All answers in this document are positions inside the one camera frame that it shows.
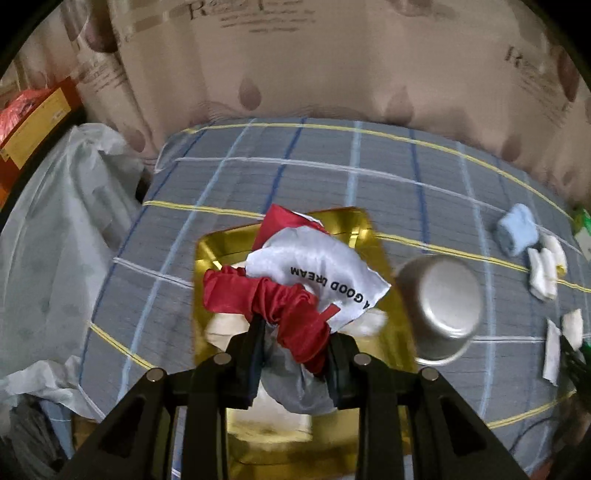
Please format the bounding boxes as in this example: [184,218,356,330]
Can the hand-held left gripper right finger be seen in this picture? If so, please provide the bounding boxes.
[325,332,529,480]

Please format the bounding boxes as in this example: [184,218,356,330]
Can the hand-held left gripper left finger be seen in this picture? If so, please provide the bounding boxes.
[60,318,266,480]

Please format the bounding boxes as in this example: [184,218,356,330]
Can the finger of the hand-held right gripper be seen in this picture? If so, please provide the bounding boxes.
[560,337,591,393]

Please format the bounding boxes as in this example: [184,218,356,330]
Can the white printed handkerchief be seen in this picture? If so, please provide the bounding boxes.
[544,318,563,386]

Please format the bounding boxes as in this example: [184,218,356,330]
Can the white sock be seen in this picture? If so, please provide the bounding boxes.
[527,248,558,302]
[561,308,585,350]

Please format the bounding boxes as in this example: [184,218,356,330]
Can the white fluffy cloth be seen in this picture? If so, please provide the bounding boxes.
[545,234,568,278]

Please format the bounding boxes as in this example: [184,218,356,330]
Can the red and white satin cloth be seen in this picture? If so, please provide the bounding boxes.
[203,204,392,415]

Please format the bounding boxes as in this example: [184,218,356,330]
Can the stainless steel bowl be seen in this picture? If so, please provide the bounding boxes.
[397,255,485,367]

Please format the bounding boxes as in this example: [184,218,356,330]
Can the light blue towel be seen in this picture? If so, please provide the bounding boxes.
[496,203,540,257]

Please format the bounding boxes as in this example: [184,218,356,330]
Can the red and gold tin box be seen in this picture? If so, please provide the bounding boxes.
[191,207,416,467]

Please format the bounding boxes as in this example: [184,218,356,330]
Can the green tissue pack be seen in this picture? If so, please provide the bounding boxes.
[571,207,591,260]

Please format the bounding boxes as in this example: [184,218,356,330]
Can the grey plaid bed sheet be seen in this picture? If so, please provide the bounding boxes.
[69,117,591,480]

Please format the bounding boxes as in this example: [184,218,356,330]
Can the white plastic bag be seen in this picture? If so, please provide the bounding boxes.
[0,124,160,418]

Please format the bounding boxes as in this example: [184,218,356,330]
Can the dark bag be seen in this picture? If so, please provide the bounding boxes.
[0,399,72,480]

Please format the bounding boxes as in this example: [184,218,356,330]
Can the beige leaf-print curtain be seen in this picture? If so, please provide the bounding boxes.
[60,0,591,206]

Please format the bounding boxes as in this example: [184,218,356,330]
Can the orange box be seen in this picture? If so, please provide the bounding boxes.
[0,78,85,197]

